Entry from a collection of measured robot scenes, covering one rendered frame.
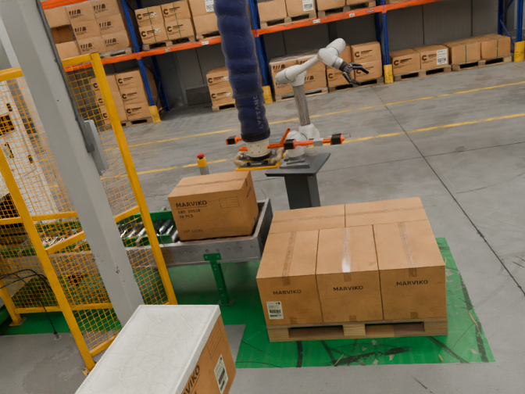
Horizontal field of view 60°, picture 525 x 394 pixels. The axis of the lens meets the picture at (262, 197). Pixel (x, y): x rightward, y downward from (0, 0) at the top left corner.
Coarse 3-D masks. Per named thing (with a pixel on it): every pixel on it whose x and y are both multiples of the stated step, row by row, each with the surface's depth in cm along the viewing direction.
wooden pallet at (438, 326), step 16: (384, 320) 304; (400, 320) 302; (416, 320) 300; (432, 320) 298; (272, 336) 324; (288, 336) 322; (304, 336) 322; (320, 336) 319; (336, 336) 316; (352, 336) 313; (368, 336) 311; (384, 336) 309; (400, 336) 307
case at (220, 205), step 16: (208, 176) 385; (224, 176) 377; (240, 176) 371; (176, 192) 364; (192, 192) 357; (208, 192) 351; (224, 192) 349; (240, 192) 347; (176, 208) 361; (192, 208) 359; (208, 208) 357; (224, 208) 355; (240, 208) 353; (256, 208) 390; (176, 224) 368; (192, 224) 366; (208, 224) 363; (224, 224) 361; (240, 224) 359
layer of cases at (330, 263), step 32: (288, 224) 366; (320, 224) 356; (352, 224) 347; (384, 224) 338; (416, 224) 330; (288, 256) 322; (320, 256) 314; (352, 256) 307; (384, 256) 300; (416, 256) 293; (288, 288) 305; (320, 288) 301; (352, 288) 297; (384, 288) 293; (416, 288) 290; (288, 320) 316; (320, 320) 312; (352, 320) 308
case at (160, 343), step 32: (160, 320) 202; (192, 320) 198; (128, 352) 187; (160, 352) 183; (192, 352) 179; (224, 352) 208; (96, 384) 173; (128, 384) 170; (160, 384) 167; (192, 384) 176; (224, 384) 205
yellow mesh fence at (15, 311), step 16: (0, 176) 348; (32, 192) 350; (64, 208) 351; (0, 272) 389; (96, 272) 373; (0, 288) 393; (80, 288) 383; (16, 304) 402; (80, 304) 391; (96, 304) 387; (16, 320) 406
